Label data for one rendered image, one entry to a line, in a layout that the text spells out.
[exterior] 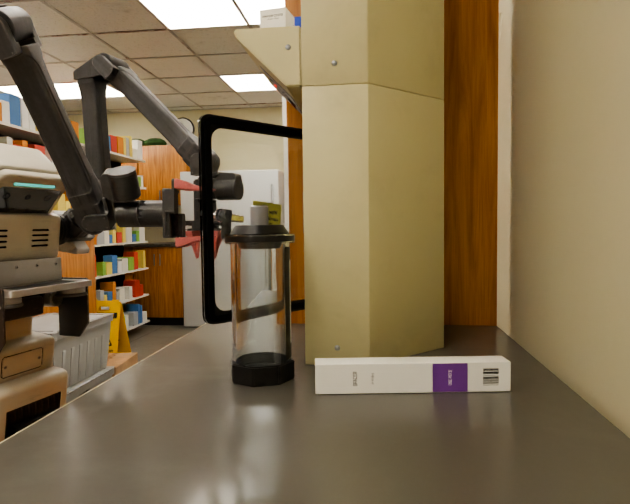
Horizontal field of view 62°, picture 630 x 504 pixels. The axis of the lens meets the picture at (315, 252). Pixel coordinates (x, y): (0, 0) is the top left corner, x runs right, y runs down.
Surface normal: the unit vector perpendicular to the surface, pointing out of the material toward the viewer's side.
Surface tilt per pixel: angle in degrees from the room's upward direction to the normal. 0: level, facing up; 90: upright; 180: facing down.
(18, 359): 98
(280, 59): 90
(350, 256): 90
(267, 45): 90
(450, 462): 0
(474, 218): 90
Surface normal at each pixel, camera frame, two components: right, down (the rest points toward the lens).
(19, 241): 0.94, 0.15
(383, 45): 0.62, 0.04
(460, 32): -0.11, 0.05
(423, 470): -0.01, -1.00
